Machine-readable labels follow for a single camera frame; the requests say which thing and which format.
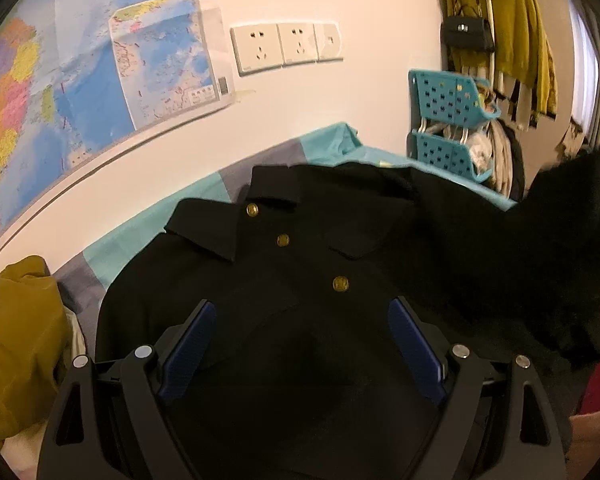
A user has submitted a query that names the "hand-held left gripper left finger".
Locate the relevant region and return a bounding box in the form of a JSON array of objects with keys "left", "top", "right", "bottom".
[{"left": 36, "top": 300, "right": 217, "bottom": 480}]

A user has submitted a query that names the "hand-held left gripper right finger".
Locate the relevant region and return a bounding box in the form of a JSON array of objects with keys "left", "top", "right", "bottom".
[{"left": 387, "top": 296, "right": 566, "bottom": 480}]

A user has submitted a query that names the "black shirt with gold buttons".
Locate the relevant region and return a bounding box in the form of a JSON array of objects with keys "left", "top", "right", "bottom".
[{"left": 95, "top": 150, "right": 600, "bottom": 480}]

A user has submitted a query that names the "mustard yellow garment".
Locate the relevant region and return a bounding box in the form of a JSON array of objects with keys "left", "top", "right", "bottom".
[{"left": 0, "top": 255, "right": 88, "bottom": 451}]

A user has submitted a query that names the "white cloth in rack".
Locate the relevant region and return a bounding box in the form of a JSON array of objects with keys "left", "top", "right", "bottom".
[{"left": 466, "top": 132, "right": 497, "bottom": 173}]

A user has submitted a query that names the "teal and grey bed sheet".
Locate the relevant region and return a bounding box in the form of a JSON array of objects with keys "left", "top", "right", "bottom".
[{"left": 55, "top": 121, "right": 518, "bottom": 321}]

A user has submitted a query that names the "blue plastic basket rack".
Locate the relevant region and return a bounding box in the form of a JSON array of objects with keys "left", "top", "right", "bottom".
[{"left": 407, "top": 69, "right": 502, "bottom": 182}]

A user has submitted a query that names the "black handbag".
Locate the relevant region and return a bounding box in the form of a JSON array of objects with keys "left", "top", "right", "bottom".
[{"left": 440, "top": 10, "right": 496, "bottom": 54}]

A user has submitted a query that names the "window curtain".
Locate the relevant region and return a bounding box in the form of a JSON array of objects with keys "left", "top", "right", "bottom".
[{"left": 567, "top": 0, "right": 600, "bottom": 148}]

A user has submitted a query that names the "hanging mustard sweater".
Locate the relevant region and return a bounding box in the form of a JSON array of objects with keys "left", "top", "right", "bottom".
[{"left": 446, "top": 0, "right": 558, "bottom": 117}]

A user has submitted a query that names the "world map wall poster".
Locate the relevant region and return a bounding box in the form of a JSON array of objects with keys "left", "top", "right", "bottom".
[{"left": 0, "top": 0, "right": 238, "bottom": 261}]

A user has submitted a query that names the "white wall socket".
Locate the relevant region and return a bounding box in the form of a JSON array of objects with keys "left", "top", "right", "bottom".
[
  {"left": 230, "top": 24, "right": 284, "bottom": 77},
  {"left": 278, "top": 22, "right": 319, "bottom": 66}
]

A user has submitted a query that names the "white wall socket plate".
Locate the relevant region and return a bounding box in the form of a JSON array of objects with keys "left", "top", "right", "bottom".
[{"left": 314, "top": 22, "right": 343, "bottom": 62}]

